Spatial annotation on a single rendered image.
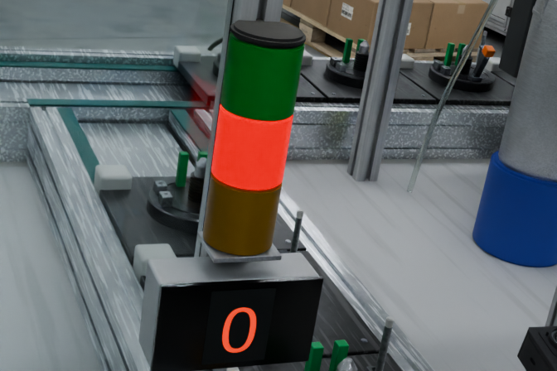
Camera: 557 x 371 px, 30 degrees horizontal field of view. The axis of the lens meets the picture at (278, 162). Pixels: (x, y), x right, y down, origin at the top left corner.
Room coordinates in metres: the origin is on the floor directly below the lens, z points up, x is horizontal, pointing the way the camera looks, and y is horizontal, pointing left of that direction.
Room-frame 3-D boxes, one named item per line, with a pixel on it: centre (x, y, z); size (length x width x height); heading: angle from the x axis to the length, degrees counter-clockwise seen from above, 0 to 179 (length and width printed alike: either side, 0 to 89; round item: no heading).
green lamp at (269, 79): (0.66, 0.02, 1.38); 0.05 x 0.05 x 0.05
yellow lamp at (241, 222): (0.66, 0.02, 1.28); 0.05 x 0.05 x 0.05
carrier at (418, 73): (2.17, -0.36, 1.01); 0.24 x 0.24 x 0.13; 24
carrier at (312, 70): (2.07, -0.14, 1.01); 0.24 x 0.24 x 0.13; 24
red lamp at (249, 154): (0.66, 0.02, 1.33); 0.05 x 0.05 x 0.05
